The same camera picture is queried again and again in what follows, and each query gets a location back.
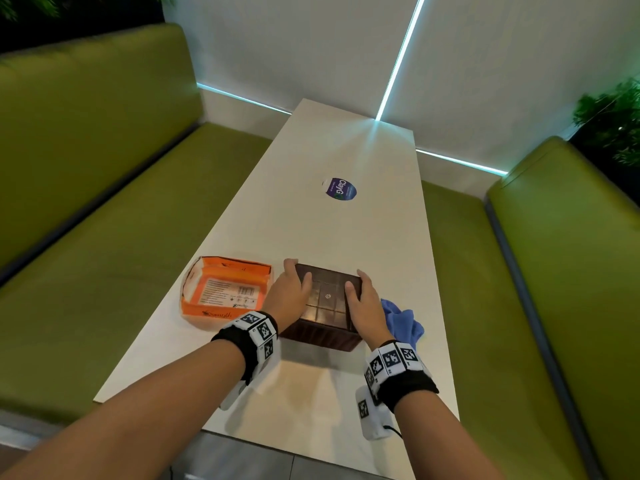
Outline orange plastic tissue pack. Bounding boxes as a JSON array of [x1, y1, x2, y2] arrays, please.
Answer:
[[179, 255, 275, 331]]

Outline upright white light strip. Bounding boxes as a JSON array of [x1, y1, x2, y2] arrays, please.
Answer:
[[375, 0, 429, 122]]

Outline person's left forearm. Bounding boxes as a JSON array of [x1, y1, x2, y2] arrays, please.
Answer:
[[0, 339, 247, 480]]

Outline blue cleaning cloth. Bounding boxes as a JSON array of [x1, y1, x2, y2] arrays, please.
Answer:
[[381, 298, 425, 351]]

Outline green upholstered bench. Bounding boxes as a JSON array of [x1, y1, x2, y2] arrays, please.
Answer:
[[0, 23, 273, 427], [422, 136, 640, 480]]

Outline level white light strip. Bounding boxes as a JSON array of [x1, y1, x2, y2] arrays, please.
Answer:
[[415, 148, 510, 178], [196, 82, 293, 116]]

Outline person's right forearm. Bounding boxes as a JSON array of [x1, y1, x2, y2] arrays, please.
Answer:
[[393, 389, 507, 480]]

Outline person's right hand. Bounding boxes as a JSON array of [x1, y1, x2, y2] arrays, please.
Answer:
[[343, 268, 396, 351]]

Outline green leafy plants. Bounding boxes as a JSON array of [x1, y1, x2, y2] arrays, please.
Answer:
[[571, 77, 640, 169], [0, 0, 174, 21]]

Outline round purple sticker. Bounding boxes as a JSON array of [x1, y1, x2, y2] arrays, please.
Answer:
[[322, 177, 359, 201]]

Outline black marker wristband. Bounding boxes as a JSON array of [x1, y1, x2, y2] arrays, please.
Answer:
[[211, 310, 279, 385], [363, 340, 441, 413]]

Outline brown woven tissue box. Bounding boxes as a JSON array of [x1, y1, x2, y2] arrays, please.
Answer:
[[279, 263, 364, 353]]

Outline person's left hand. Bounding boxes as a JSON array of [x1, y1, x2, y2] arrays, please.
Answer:
[[261, 258, 314, 333]]

